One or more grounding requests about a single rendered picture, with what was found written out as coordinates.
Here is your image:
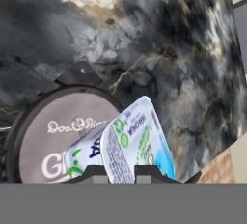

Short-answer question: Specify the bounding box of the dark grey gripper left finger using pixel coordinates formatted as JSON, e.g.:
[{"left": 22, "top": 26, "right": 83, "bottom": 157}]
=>
[{"left": 65, "top": 165, "right": 111, "bottom": 185}]

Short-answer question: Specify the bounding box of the small white yogurt container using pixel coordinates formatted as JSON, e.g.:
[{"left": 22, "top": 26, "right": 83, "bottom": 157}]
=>
[{"left": 64, "top": 95, "right": 176, "bottom": 185}]

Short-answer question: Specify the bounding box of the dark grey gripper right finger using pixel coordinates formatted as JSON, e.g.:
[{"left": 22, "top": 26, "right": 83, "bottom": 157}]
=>
[{"left": 133, "top": 165, "right": 203, "bottom": 185}]

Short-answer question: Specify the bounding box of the large black yogurt container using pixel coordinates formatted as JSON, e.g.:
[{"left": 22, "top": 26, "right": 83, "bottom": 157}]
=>
[{"left": 4, "top": 61, "right": 124, "bottom": 185}]

